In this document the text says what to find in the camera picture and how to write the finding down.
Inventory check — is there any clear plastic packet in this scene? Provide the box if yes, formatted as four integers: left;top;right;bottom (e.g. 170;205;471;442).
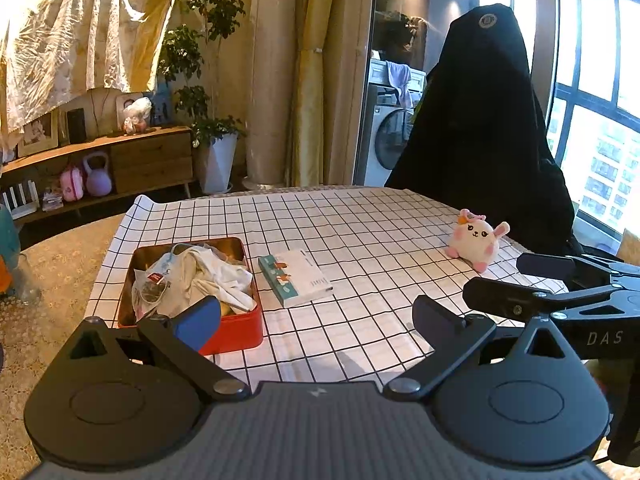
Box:
131;270;170;321

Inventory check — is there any pink alcohol wipe packet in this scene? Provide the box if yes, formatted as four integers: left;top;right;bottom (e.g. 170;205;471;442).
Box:
145;272;166;285

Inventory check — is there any white bunny plush toy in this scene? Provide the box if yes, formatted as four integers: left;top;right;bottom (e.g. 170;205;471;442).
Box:
445;209;510;273

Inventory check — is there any black and white grid tablecloth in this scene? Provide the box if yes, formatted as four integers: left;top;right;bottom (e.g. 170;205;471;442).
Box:
81;186;576;391

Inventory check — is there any white teal tissue pack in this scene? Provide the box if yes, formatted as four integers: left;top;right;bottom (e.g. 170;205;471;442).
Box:
258;249;333;308

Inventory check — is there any black draped chair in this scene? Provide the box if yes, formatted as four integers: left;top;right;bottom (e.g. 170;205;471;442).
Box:
386;4;582;256

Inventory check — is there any purple kettlebell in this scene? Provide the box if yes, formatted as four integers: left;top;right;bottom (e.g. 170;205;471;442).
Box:
82;152;113;197

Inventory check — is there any teal orange stool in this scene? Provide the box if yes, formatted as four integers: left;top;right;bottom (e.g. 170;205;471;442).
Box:
0;205;21;294

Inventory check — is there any pink small bag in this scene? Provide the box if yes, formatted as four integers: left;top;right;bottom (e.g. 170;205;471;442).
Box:
60;165;84;203

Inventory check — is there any wooden sideboard cabinet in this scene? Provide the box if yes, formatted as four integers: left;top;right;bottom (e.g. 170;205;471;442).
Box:
1;126;195;223

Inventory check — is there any white washing machine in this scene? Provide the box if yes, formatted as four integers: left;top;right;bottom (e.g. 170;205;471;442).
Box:
354;58;425;186

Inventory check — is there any framed photo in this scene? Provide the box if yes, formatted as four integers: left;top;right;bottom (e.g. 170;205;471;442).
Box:
17;112;58;157

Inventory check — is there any potted green plant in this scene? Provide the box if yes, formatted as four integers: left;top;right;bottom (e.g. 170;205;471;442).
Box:
157;0;246;195

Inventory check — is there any hanging white patterned cloth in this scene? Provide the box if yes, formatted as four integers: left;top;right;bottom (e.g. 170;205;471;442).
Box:
1;0;177;151

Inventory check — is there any yellow beige curtain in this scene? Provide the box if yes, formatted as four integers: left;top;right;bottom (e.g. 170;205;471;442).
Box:
243;0;373;190

